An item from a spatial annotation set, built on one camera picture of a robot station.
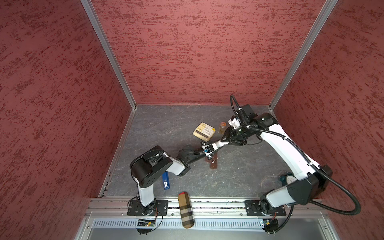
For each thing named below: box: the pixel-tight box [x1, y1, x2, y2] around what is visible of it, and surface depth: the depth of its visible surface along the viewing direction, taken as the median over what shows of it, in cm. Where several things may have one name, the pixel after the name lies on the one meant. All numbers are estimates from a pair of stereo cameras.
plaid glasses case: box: [178, 192, 195, 229], surface depth 72 cm
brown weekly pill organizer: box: [205, 152, 218, 169], surface depth 91 cm
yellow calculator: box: [193, 122, 216, 142], surface depth 105 cm
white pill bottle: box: [215, 140, 229, 148], surface depth 76 cm
